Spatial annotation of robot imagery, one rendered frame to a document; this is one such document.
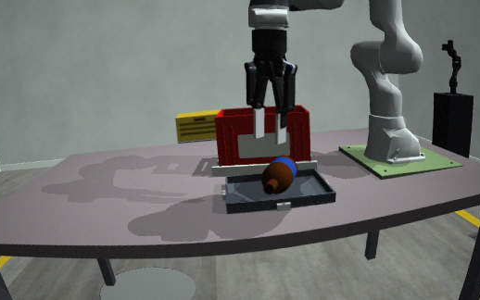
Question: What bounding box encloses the red crate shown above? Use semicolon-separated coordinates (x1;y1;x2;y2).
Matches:
215;106;310;166

